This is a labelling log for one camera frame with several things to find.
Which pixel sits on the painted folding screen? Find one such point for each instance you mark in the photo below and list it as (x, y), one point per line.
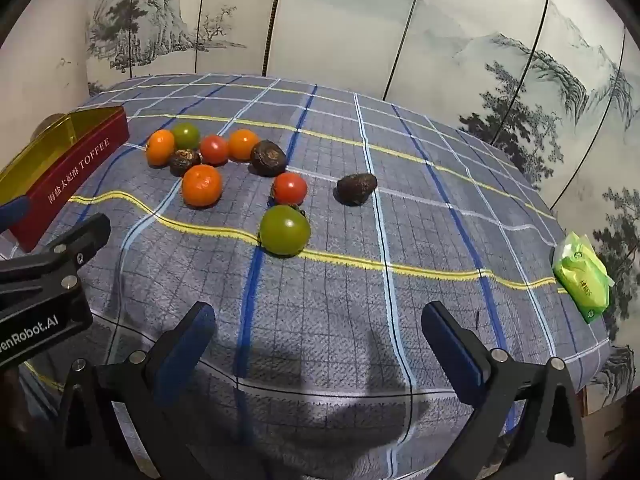
(350, 25)

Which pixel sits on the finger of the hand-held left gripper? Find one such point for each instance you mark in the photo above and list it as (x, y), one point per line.
(85, 237)
(14, 210)

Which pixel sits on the green tissue packet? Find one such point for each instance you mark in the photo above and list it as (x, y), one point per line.
(582, 275)

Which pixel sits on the small dark passion fruit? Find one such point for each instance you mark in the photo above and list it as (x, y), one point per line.
(184, 162)

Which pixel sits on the blue plaid tablecloth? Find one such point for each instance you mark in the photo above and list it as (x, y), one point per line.
(350, 310)

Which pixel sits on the red tomato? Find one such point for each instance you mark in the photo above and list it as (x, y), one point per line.
(215, 149)
(290, 188)

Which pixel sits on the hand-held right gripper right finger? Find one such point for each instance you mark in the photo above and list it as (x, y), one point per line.
(447, 345)

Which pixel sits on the large orange tangerine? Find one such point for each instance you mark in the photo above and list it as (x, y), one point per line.
(202, 185)

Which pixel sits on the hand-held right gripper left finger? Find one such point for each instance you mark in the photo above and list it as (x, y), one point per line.
(192, 345)

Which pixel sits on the small green tomato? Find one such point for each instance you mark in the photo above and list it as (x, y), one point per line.
(186, 135)

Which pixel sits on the dark brown avocado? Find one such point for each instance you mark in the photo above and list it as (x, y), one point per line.
(356, 188)

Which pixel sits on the red tin box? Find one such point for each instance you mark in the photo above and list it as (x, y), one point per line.
(75, 175)

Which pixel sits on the large green tomato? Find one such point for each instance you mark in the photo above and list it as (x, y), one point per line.
(284, 230)

